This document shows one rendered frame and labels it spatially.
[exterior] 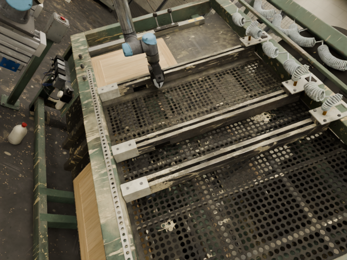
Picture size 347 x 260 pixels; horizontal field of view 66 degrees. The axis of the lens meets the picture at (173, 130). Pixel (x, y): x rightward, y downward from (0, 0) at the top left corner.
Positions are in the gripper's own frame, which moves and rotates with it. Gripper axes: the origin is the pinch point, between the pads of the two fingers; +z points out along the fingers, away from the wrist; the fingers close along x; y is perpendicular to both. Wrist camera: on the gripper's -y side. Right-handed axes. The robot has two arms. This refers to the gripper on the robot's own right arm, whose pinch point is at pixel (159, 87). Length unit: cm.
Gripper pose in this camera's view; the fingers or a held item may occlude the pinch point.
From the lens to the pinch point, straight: 174.6
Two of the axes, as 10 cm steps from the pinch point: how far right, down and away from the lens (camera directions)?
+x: -9.4, 3.1, -1.2
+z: 1.1, 6.4, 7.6
